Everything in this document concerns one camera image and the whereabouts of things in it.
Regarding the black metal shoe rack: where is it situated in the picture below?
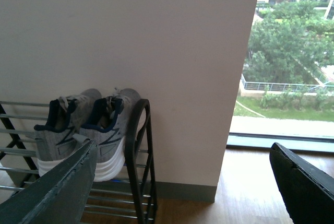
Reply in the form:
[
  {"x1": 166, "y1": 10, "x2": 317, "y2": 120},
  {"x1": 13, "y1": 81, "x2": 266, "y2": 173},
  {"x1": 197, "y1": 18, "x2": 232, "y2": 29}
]
[{"x1": 1, "y1": 99, "x2": 158, "y2": 223}]

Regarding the grey sneaker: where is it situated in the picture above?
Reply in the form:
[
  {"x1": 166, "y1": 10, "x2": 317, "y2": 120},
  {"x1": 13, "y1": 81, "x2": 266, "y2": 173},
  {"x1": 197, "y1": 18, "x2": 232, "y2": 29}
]
[
  {"x1": 34, "y1": 88, "x2": 102, "y2": 176},
  {"x1": 73, "y1": 88, "x2": 141, "y2": 182}
]

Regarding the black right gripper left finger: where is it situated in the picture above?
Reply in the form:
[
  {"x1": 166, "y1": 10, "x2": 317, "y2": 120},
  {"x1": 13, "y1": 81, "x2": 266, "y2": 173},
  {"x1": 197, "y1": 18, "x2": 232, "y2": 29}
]
[{"x1": 1, "y1": 141, "x2": 97, "y2": 223}]

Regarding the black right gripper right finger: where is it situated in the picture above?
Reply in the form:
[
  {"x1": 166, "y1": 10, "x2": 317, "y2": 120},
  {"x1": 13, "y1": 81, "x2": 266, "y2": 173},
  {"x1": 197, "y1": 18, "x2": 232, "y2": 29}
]
[{"x1": 269, "y1": 143, "x2": 333, "y2": 223}]

